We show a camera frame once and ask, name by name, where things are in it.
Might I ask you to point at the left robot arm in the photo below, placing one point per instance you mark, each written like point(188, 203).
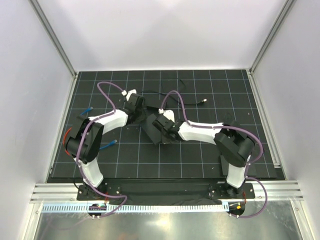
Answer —
point(85, 136)

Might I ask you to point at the aluminium frame post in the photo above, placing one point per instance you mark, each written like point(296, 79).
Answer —
point(282, 15)
point(52, 36)

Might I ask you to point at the black flat block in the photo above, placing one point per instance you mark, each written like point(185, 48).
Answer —
point(252, 172)

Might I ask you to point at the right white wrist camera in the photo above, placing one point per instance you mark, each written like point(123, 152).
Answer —
point(169, 114)

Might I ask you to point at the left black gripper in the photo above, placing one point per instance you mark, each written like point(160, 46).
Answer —
point(143, 114)

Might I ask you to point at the black network switch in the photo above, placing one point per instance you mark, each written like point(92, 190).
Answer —
point(151, 131)

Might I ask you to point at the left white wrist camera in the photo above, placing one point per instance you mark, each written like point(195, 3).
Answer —
point(127, 94)

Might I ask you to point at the left aluminium frame post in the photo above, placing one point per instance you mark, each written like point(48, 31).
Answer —
point(52, 36)

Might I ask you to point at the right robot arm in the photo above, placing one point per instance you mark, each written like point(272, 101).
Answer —
point(234, 143)

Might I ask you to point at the white slotted cable duct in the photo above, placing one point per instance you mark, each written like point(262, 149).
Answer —
point(100, 208)

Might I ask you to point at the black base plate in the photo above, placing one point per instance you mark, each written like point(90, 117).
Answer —
point(161, 191)

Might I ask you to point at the black grid mat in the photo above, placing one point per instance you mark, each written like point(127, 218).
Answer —
point(210, 96)

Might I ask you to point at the aluminium front rail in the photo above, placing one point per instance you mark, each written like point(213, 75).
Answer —
point(277, 190)

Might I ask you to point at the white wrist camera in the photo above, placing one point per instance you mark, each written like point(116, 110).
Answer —
point(169, 114)
point(127, 94)

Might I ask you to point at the right aluminium frame post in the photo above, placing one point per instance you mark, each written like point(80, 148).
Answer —
point(282, 15)

